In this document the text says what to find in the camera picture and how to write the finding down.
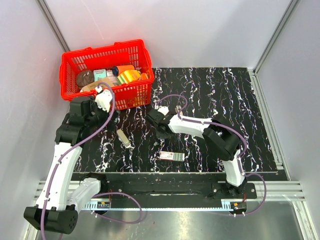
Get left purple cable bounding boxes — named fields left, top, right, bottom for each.
left=39, top=82, right=143, bottom=240

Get yellow green box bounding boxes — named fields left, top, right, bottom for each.
left=116, top=70, right=142, bottom=85

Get brown cardboard box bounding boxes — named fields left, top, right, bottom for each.
left=80, top=77, right=115, bottom=92

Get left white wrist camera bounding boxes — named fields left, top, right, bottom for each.
left=95, top=86, right=113, bottom=112

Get purple cable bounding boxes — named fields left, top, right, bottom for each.
left=156, top=94, right=268, bottom=217
left=39, top=82, right=143, bottom=240

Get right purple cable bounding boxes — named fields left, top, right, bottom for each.
left=156, top=94, right=268, bottom=217

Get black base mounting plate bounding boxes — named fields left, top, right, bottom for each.
left=72, top=171, right=258, bottom=201

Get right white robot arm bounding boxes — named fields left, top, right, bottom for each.
left=146, top=106, right=247, bottom=198

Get black marble pattern mat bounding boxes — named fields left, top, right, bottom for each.
left=74, top=67, right=277, bottom=173

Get orange cylinder can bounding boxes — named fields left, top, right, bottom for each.
left=112, top=64, right=136, bottom=77

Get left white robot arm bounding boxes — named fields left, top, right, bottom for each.
left=23, top=91, right=119, bottom=235

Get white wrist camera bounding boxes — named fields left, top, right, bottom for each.
left=156, top=106, right=170, bottom=116
left=95, top=86, right=113, bottom=112

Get teal white box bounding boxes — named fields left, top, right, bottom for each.
left=93, top=69, right=107, bottom=82

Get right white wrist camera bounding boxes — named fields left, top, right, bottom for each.
left=156, top=106, right=170, bottom=116

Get red plastic shopping basket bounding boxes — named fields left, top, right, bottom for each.
left=59, top=39, right=155, bottom=110

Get white staple box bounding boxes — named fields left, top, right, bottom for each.
left=159, top=151, right=185, bottom=162

